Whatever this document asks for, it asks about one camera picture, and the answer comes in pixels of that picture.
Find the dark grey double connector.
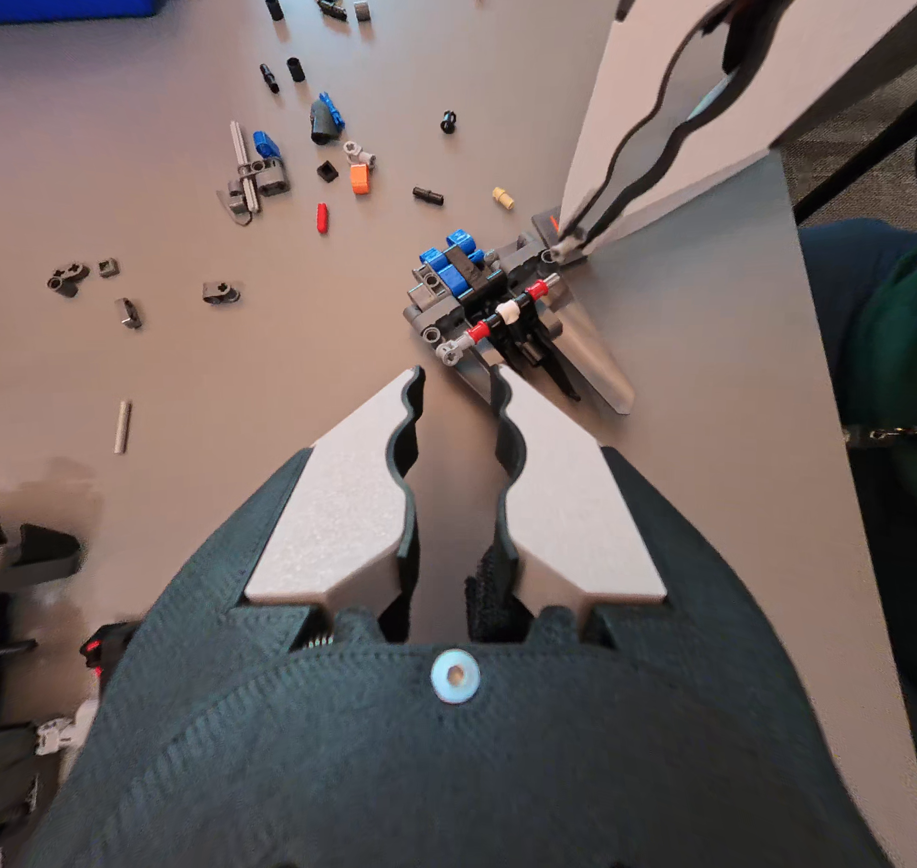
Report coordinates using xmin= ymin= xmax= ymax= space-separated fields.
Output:
xmin=46 ymin=261 xmax=91 ymax=299

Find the toy brick car chassis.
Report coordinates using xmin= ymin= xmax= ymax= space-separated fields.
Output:
xmin=0 ymin=520 xmax=83 ymax=840

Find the grey tile with orange stripe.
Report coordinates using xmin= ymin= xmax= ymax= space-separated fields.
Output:
xmin=530 ymin=205 xmax=574 ymax=249

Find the grey winged brick assembly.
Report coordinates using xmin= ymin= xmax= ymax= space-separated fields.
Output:
xmin=401 ymin=226 xmax=636 ymax=416

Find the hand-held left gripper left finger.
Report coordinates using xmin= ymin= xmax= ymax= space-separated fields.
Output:
xmin=244 ymin=366 xmax=427 ymax=622

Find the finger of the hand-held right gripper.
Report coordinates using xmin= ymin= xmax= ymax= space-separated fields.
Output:
xmin=574 ymin=0 xmax=917 ymax=261
xmin=559 ymin=0 xmax=772 ymax=243

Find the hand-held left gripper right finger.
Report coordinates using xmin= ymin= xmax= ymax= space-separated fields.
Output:
xmin=490 ymin=366 xmax=669 ymax=622

